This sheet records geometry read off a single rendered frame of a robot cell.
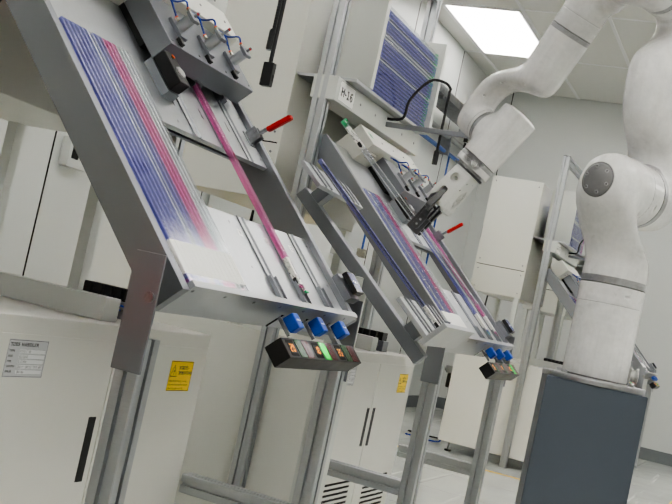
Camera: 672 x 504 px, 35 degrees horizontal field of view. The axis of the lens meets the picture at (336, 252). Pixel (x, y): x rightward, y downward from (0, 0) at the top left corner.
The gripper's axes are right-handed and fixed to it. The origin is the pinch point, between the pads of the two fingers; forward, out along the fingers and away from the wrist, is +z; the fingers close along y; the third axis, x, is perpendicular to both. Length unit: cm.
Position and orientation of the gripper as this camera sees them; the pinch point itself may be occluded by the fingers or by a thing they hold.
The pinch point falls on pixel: (419, 223)
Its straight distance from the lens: 227.9
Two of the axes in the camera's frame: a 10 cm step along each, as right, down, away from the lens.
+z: -6.8, 7.3, 1.2
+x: -6.8, -6.8, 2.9
